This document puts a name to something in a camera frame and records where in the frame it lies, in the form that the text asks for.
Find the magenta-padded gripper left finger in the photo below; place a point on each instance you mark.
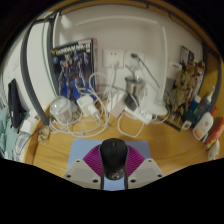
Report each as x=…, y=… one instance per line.
x=85, y=171

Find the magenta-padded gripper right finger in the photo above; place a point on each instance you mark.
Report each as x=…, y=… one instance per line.
x=143, y=171

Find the black computer mouse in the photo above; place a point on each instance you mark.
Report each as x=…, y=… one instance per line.
x=113, y=156

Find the light blue mouse pad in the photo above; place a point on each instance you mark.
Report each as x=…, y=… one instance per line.
x=80, y=147

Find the black flat strip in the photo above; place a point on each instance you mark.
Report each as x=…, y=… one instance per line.
x=172, y=124

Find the white power strip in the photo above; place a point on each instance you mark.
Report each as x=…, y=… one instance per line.
x=140, y=115

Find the small white cube clock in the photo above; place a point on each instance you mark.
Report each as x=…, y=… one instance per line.
x=186, y=125

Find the clear round container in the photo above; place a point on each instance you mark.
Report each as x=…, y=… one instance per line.
x=60, y=110

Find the white charger block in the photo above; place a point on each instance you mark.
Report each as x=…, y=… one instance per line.
x=86, y=105

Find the dark green round tin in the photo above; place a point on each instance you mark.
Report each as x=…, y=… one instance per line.
x=189, y=117

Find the white power adapter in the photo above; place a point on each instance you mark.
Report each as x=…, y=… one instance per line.
x=116, y=105

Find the white printed mug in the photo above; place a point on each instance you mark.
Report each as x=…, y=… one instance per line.
x=214, y=150

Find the white lotion bottle red cap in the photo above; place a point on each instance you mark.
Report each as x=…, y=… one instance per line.
x=202, y=125

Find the steel tumbler cup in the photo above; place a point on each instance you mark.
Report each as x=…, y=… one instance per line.
x=134, y=88

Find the blue bottle white cap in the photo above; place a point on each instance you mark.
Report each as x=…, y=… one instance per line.
x=196, y=104

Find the teal bed cloth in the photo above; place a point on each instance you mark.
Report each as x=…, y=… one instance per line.
x=7, y=133

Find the dark bottle white nozzle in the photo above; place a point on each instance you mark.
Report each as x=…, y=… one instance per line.
x=205, y=105

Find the black bag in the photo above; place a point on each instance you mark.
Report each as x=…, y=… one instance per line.
x=16, y=103

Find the blue robot model kit box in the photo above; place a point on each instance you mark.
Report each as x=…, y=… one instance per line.
x=73, y=66

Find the colourful printed box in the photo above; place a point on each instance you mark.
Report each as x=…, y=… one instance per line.
x=195, y=63

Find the white blue wall device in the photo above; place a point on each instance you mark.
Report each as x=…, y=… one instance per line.
x=174, y=69

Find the white wall socket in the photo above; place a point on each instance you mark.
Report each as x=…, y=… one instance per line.
x=140, y=63
x=113, y=58

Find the dark grey metal frame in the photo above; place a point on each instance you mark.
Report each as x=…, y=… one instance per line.
x=27, y=76

